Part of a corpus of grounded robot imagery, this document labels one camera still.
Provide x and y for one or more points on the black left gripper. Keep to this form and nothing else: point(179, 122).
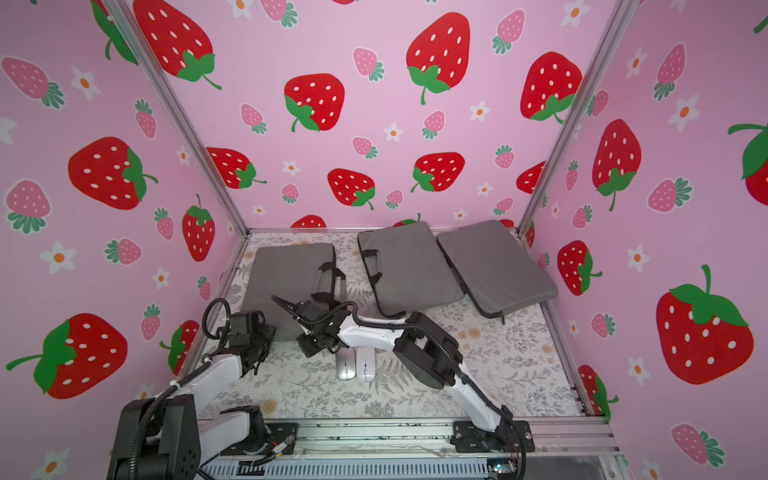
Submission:
point(268, 330)

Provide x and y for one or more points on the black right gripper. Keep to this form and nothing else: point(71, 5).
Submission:
point(327, 294)

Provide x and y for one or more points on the grey laptop bag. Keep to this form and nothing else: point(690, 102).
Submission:
point(407, 270)
point(294, 273)
point(494, 270)

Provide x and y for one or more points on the white computer mouse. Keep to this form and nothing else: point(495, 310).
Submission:
point(365, 364)

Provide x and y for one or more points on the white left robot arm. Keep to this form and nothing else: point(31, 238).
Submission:
point(163, 438)

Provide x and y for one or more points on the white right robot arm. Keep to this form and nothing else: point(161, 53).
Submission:
point(427, 351)

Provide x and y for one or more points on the silver computer mouse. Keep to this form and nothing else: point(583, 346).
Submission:
point(345, 364)

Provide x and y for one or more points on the floral patterned table mat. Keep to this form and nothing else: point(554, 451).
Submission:
point(514, 359)

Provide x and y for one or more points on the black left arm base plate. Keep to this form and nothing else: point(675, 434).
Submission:
point(283, 434)

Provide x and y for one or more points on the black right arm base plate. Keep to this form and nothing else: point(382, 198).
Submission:
point(480, 435)

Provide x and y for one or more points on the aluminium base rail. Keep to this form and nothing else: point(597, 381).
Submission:
point(566, 448)

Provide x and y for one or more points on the aluminium frame post left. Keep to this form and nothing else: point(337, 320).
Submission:
point(122, 14)

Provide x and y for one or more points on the aluminium frame post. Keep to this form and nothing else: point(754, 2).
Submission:
point(122, 14)
point(611, 39)

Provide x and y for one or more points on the aluminium frame post right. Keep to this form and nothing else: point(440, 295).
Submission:
point(611, 39)

